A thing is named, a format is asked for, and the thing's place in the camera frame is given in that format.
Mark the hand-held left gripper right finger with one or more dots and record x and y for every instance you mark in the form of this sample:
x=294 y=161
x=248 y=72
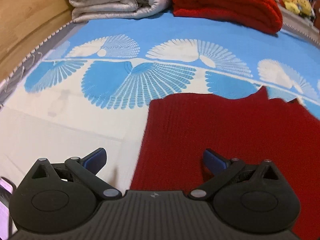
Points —
x=213 y=160

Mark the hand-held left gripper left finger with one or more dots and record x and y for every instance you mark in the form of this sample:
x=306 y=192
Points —
x=96 y=159

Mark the dark red knit sweater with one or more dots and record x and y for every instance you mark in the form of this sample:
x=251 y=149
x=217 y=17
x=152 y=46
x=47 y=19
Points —
x=225 y=130

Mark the blue and white printed bedsheet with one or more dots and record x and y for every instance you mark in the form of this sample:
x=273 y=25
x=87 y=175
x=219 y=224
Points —
x=125 y=80

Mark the black smartphone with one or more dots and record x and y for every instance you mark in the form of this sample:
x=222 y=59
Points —
x=5 y=205

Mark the grey mattress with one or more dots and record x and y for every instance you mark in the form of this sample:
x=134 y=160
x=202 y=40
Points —
x=17 y=72

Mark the folded white quilt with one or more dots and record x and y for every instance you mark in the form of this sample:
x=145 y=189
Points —
x=117 y=6

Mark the folded red blanket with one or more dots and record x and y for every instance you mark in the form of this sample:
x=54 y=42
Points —
x=225 y=0

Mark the white windowsill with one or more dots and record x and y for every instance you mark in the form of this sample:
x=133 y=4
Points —
x=297 y=22

